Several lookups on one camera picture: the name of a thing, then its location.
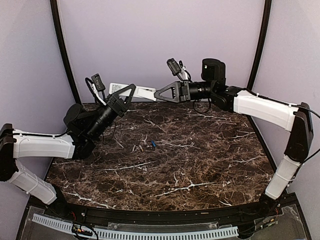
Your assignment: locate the left black frame post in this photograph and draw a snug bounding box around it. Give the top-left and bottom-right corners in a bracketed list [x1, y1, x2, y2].
[49, 0, 82, 104]

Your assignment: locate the black front rail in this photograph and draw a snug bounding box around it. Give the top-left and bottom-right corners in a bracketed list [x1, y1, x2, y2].
[44, 192, 298, 231]

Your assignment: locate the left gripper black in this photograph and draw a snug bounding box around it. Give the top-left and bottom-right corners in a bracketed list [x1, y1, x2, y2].
[86, 83, 136, 140]

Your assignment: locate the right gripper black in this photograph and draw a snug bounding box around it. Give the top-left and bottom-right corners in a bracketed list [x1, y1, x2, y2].
[154, 79, 215, 104]

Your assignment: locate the black frame post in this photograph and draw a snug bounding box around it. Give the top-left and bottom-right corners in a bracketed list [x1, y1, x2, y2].
[246, 0, 272, 90]
[49, 0, 82, 104]

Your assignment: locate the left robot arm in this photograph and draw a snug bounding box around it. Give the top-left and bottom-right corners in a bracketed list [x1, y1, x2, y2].
[0, 84, 136, 218]

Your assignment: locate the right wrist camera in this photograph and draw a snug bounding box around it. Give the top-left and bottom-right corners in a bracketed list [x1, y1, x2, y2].
[166, 58, 181, 76]

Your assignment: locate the white remote control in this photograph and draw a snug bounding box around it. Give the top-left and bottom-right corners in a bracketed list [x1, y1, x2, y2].
[109, 83, 157, 102]

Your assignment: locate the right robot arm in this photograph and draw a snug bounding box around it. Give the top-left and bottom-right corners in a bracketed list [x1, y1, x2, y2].
[154, 58, 314, 217]

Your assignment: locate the right black frame post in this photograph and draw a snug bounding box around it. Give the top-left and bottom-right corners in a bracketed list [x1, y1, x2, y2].
[246, 0, 272, 90]

